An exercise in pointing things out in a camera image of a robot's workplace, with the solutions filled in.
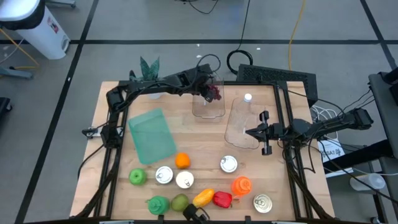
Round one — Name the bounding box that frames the white printed sign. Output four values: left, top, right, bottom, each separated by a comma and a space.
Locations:
317, 139, 346, 164

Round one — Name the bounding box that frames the green apple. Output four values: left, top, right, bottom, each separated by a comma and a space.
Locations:
128, 168, 147, 187

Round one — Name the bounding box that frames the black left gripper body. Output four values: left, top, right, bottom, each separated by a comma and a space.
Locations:
195, 72, 217, 104

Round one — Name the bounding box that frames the white cable bundle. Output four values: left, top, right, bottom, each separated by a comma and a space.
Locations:
310, 105, 338, 127

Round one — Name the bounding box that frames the grey metal stand base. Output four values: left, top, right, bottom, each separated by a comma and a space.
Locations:
0, 66, 34, 79

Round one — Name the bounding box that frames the grey cart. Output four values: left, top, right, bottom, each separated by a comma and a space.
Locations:
368, 67, 398, 150

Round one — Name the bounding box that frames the black hanging cable with coil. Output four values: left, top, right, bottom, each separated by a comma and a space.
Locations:
226, 0, 254, 75

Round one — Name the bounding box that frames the red bell pepper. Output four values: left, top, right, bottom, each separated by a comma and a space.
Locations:
212, 190, 233, 209

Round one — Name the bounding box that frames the black metal rig frame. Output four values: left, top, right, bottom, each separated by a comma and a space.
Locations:
74, 80, 335, 224

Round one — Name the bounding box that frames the orange plastic bottle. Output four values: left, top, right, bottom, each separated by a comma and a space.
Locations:
231, 175, 253, 197

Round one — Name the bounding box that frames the clear bottle with white cap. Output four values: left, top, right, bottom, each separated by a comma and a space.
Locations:
233, 93, 257, 135

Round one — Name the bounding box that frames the black chair part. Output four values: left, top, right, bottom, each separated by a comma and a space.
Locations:
0, 96, 13, 125

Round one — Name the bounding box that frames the yellow orange mango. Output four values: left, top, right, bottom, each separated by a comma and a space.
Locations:
192, 188, 215, 208

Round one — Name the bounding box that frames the silver tin can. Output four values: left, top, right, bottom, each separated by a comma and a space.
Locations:
220, 155, 239, 174
175, 170, 195, 190
155, 166, 174, 185

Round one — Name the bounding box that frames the gold-lidded tin can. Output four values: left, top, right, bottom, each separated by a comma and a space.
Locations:
252, 194, 274, 214

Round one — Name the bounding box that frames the clear plastic bin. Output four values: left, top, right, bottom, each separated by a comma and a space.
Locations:
224, 96, 267, 150
192, 73, 226, 119

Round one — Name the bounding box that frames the white trash can black liner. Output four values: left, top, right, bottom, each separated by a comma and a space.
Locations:
0, 0, 72, 60

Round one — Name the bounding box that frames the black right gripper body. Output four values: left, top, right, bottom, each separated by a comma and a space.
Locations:
259, 111, 289, 156

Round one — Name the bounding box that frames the green pear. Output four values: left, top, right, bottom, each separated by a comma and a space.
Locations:
170, 193, 190, 213

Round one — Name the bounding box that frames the red grape bunch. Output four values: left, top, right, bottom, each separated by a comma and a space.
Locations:
207, 84, 223, 101

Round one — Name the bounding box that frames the yellow hanging cable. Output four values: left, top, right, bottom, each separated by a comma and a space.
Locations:
287, 0, 308, 71

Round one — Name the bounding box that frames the black table-level camera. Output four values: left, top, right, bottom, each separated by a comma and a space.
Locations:
182, 203, 210, 224

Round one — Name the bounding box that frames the orange fruit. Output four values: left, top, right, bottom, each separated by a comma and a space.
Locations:
174, 152, 191, 170

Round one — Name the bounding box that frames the snake plant in white pot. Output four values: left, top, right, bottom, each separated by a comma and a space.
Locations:
129, 56, 163, 100

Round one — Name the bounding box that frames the teal plastic bin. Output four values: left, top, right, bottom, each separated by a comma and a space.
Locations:
127, 108, 177, 166

